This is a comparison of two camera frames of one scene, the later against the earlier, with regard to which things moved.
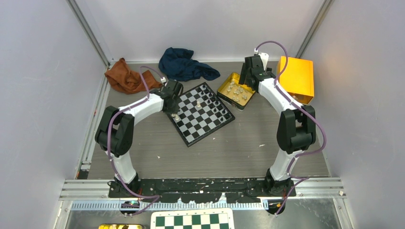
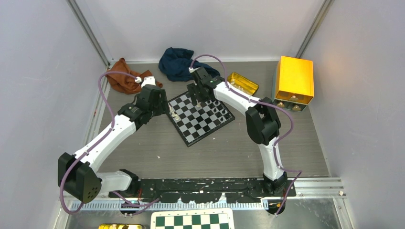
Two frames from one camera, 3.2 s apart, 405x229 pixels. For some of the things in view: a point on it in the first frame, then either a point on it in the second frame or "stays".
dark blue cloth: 177,65 stays
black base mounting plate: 203,191 stays
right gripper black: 241,80 → 192,90
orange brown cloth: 127,79 stays
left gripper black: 175,109 → 163,108
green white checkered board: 201,218 stays
